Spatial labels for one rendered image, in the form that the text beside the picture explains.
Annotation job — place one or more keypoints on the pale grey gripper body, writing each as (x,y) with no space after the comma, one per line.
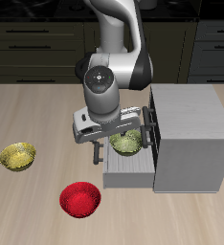
(117,126)

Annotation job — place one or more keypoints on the green bowl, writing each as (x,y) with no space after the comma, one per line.
(127,146)

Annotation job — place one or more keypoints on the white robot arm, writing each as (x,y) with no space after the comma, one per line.
(117,63)

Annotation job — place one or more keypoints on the white cabinet drawer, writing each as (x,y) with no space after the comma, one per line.
(129,173)

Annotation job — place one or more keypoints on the white cabinet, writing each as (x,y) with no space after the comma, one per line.
(187,127)

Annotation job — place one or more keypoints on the red bowl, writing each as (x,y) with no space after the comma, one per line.
(80,199)

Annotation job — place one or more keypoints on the yellow bowl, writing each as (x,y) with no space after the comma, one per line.
(17,156)

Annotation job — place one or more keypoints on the dark kitchen cupboards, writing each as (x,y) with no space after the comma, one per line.
(37,48)

